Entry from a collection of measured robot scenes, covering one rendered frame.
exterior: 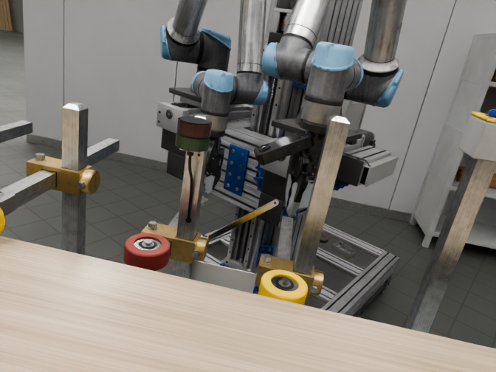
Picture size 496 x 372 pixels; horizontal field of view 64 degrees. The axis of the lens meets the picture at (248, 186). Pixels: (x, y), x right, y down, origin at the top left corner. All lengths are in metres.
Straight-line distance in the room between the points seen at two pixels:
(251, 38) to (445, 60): 2.44
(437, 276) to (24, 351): 0.70
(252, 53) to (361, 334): 0.83
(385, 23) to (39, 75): 3.36
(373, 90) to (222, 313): 0.83
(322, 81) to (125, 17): 2.97
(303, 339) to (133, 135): 3.27
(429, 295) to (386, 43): 0.65
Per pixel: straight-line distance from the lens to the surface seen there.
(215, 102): 1.04
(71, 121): 0.85
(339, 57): 0.78
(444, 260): 0.85
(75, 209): 0.91
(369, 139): 1.69
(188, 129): 0.69
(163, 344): 0.55
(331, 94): 0.78
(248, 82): 1.18
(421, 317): 0.91
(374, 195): 3.59
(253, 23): 1.22
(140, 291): 0.63
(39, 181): 0.85
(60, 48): 3.93
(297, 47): 0.93
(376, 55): 1.19
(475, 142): 0.77
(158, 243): 0.75
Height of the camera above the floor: 1.28
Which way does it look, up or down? 21 degrees down
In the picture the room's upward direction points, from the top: 10 degrees clockwise
